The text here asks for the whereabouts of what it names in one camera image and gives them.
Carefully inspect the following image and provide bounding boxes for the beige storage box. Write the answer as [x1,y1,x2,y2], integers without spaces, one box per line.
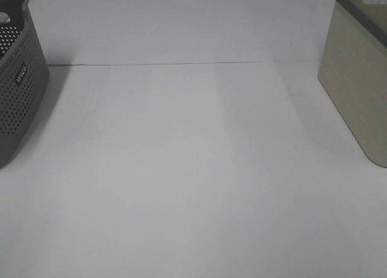
[317,0,386,167]

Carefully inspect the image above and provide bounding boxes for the grey perforated plastic basket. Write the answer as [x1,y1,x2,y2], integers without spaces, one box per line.
[1,0,49,167]

